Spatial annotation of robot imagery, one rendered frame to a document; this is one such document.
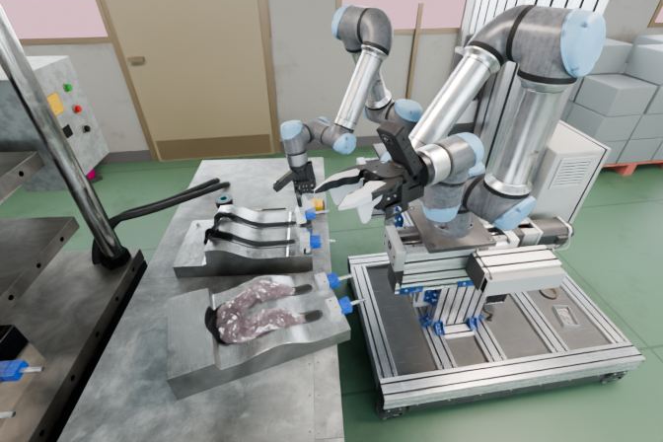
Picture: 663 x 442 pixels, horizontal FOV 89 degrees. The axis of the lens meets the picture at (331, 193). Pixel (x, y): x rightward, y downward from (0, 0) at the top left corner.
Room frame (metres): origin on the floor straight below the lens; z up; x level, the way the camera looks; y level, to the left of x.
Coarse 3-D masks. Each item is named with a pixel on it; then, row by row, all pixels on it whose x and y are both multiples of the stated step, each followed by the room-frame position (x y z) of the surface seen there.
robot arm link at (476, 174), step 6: (480, 162) 0.87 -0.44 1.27; (474, 168) 0.83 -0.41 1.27; (480, 168) 0.83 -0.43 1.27; (474, 174) 0.81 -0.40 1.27; (480, 174) 0.82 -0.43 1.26; (468, 180) 0.81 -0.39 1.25; (474, 180) 0.80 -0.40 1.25; (480, 180) 0.79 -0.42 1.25; (468, 186) 0.79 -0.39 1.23; (474, 186) 0.78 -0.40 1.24; (468, 192) 0.78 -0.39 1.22; (462, 198) 0.79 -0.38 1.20; (462, 204) 0.79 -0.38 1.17
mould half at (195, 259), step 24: (240, 216) 1.05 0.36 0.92; (264, 216) 1.09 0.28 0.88; (288, 216) 1.09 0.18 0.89; (192, 240) 0.97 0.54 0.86; (216, 240) 0.89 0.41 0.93; (264, 240) 0.95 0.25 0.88; (192, 264) 0.84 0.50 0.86; (216, 264) 0.84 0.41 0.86; (240, 264) 0.85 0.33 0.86; (264, 264) 0.85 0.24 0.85; (288, 264) 0.86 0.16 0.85; (312, 264) 0.86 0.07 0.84
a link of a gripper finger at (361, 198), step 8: (368, 184) 0.45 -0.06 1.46; (376, 184) 0.45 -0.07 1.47; (360, 192) 0.43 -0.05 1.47; (368, 192) 0.43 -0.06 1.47; (344, 200) 0.41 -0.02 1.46; (352, 200) 0.42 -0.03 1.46; (360, 200) 0.42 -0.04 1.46; (368, 200) 0.42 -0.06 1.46; (376, 200) 0.45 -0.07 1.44; (344, 208) 0.41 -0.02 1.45; (360, 208) 0.42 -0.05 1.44; (368, 208) 0.43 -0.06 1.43; (360, 216) 0.42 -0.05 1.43; (368, 216) 0.43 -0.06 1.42
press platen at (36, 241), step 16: (0, 224) 0.86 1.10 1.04; (16, 224) 0.86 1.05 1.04; (32, 224) 0.86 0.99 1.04; (48, 224) 0.86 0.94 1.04; (64, 224) 0.86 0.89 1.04; (0, 240) 0.78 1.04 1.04; (16, 240) 0.78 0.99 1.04; (32, 240) 0.78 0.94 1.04; (48, 240) 0.78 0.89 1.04; (64, 240) 0.82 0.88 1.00; (0, 256) 0.71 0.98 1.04; (16, 256) 0.71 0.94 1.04; (32, 256) 0.71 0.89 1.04; (48, 256) 0.74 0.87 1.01; (0, 272) 0.65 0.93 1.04; (16, 272) 0.65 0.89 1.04; (32, 272) 0.67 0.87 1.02; (0, 288) 0.59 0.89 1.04; (16, 288) 0.61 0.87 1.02; (0, 304) 0.55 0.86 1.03; (0, 320) 0.53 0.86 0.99
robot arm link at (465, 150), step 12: (468, 132) 0.64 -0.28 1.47; (444, 144) 0.58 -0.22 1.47; (456, 144) 0.59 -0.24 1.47; (468, 144) 0.59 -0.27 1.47; (480, 144) 0.61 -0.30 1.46; (456, 156) 0.56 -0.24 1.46; (468, 156) 0.58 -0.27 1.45; (480, 156) 0.60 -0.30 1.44; (456, 168) 0.56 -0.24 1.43; (468, 168) 0.58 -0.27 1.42; (444, 180) 0.58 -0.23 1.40; (456, 180) 0.57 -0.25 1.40
